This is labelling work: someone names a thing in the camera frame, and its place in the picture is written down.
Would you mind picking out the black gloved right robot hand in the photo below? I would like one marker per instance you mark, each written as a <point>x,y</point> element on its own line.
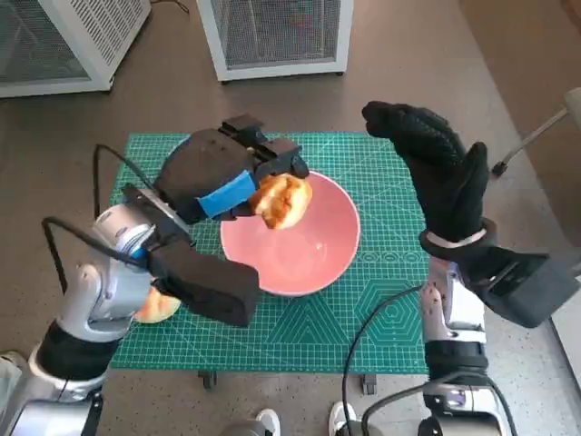
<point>449,191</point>

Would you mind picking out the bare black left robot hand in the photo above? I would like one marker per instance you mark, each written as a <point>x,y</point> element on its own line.
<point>204,168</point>

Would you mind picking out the long flaky toy bread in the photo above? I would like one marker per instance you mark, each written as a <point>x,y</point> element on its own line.
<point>283,202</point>

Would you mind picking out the pink bowl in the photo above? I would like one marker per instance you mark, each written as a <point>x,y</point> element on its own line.
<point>308,254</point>

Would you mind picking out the round toy bread bun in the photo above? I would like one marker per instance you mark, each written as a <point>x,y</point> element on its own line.
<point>159,310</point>

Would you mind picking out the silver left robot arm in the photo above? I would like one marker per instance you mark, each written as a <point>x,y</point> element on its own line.
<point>104,295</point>

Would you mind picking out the grey chair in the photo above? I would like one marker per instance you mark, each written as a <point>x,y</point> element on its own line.
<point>535,134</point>

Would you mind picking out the white mesh cabinet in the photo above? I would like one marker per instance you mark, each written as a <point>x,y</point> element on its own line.
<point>281,32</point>
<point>104,32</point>

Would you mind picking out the green cutting mat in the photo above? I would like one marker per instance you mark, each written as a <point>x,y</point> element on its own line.
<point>295,331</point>

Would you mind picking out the black table caster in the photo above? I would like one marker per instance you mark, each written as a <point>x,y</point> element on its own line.
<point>208,379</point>
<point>369,385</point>

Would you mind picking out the white foot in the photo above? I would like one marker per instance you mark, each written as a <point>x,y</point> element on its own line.
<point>341,418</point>
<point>268,422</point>

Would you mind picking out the person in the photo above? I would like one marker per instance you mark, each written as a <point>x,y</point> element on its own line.
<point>10,363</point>

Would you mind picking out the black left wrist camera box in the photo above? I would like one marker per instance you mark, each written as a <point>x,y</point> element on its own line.
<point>213,286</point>

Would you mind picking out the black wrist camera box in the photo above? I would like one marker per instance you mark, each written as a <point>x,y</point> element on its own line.
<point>526,286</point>
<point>213,286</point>

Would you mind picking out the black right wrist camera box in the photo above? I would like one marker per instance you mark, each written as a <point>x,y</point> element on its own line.
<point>526,286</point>

